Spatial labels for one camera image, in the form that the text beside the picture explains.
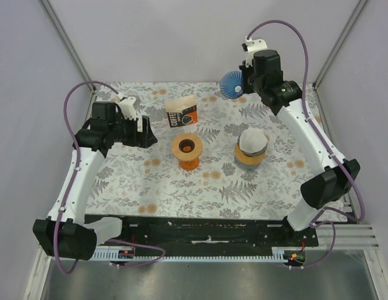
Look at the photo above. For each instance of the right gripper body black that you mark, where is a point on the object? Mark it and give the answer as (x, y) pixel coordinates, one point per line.
(248, 77)

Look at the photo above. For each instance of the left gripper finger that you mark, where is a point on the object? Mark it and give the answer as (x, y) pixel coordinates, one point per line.
(149, 140)
(145, 124)

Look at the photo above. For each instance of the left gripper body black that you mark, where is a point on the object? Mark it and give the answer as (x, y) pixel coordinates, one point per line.
(131, 137)

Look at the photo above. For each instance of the blue plastic dripper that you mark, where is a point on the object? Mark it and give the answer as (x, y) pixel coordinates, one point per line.
(231, 85)

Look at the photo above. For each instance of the coffee filter box orange black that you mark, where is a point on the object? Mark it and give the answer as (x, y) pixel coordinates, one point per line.
(181, 111)

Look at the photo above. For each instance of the orange glass carafe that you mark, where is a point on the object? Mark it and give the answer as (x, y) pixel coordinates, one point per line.
(189, 165)

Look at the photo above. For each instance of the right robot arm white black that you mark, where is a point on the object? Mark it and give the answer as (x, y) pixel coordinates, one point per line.
(333, 173)

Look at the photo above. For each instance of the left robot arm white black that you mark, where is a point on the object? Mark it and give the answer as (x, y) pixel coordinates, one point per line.
(64, 232)

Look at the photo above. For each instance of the floral tablecloth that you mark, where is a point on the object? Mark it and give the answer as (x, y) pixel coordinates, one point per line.
(150, 182)

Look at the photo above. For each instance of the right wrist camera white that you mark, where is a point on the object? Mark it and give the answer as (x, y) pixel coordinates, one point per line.
(251, 46)

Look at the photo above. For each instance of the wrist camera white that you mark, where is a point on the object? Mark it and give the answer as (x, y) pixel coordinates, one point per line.
(128, 107)
(251, 46)

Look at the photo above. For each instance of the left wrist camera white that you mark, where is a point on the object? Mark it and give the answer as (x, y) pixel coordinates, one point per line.
(128, 107)

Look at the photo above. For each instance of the right aluminium frame post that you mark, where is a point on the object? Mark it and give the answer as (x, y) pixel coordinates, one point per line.
(343, 36)

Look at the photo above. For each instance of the aluminium frame post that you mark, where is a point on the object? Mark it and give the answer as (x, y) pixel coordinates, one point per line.
(343, 36)
(56, 23)

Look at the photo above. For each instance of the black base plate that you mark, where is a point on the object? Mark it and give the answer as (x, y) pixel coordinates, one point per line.
(160, 231)

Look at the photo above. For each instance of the left aluminium frame post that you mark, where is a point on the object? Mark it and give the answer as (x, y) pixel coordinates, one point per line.
(56, 23)

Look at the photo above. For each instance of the white cable duct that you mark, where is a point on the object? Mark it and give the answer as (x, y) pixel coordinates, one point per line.
(123, 254)

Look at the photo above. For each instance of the aluminium rail front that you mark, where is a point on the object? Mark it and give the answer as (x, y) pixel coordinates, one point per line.
(348, 237)

